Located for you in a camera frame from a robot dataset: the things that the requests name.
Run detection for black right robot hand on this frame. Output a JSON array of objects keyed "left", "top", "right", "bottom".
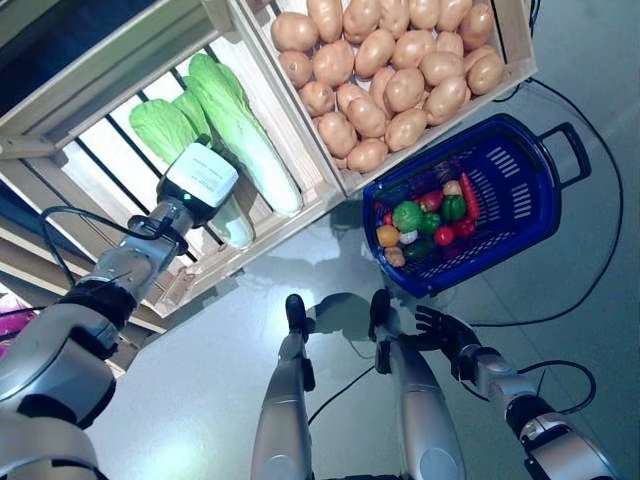
[{"left": 413, "top": 305, "right": 484, "bottom": 370}]

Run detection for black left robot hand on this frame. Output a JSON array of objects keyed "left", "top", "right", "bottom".
[{"left": 155, "top": 135, "right": 241, "bottom": 231}]

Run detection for toy napa cabbage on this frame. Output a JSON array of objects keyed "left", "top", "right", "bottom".
[
  {"left": 128, "top": 98, "right": 255, "bottom": 250},
  {"left": 181, "top": 52, "right": 305, "bottom": 217}
]

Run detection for blue plastic shopping basket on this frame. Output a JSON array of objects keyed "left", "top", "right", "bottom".
[{"left": 361, "top": 113, "right": 563, "bottom": 300}]

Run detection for black right robot foot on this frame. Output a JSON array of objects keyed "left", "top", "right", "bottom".
[{"left": 368, "top": 288, "right": 392, "bottom": 341}]

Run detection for black robot foot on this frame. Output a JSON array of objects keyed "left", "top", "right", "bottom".
[
  {"left": 283, "top": 293, "right": 307, "bottom": 337},
  {"left": 368, "top": 288, "right": 392, "bottom": 341}
]

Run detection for silver right robot leg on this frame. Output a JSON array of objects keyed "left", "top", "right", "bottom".
[{"left": 374, "top": 334, "right": 469, "bottom": 480}]

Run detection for silver robot leg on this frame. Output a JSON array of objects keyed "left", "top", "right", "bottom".
[
  {"left": 374, "top": 334, "right": 469, "bottom": 480},
  {"left": 249, "top": 319, "right": 319, "bottom": 480}
]

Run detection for dark green toy cucumber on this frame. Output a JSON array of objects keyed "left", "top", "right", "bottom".
[{"left": 403, "top": 238, "right": 436, "bottom": 260}]

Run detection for wide wooden slat crate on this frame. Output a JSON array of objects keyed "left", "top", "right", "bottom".
[{"left": 0, "top": 27, "right": 351, "bottom": 322}]

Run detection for small orange toy fruit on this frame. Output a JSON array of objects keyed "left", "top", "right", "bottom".
[{"left": 376, "top": 224, "right": 401, "bottom": 249}]

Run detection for small round green cabbage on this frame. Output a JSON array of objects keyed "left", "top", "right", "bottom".
[{"left": 392, "top": 200, "right": 425, "bottom": 234}]

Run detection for green toy bell pepper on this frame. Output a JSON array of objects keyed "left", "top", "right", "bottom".
[{"left": 440, "top": 194, "right": 467, "bottom": 224}]

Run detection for black left robot foot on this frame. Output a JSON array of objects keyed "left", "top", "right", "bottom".
[{"left": 283, "top": 293, "right": 307, "bottom": 337}]

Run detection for silver left robot leg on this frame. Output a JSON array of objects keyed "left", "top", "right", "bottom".
[{"left": 249, "top": 319, "right": 319, "bottom": 480}]

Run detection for narrow wooden slat crate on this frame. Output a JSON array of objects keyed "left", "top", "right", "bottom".
[{"left": 234, "top": 0, "right": 541, "bottom": 199}]

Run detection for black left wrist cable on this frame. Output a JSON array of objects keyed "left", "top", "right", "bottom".
[{"left": 38, "top": 205, "right": 174, "bottom": 286}]

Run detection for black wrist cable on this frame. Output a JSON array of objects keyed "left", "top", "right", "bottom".
[
  {"left": 517, "top": 360, "right": 598, "bottom": 416},
  {"left": 38, "top": 205, "right": 174, "bottom": 286}
]

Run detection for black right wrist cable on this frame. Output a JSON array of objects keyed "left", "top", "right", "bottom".
[{"left": 517, "top": 360, "right": 598, "bottom": 416}]

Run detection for wooden display shelf frame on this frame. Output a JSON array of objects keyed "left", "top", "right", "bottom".
[{"left": 0, "top": 164, "right": 201, "bottom": 382}]

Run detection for black basket handle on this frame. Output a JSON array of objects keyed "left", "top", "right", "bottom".
[{"left": 536, "top": 122, "right": 593, "bottom": 188}]

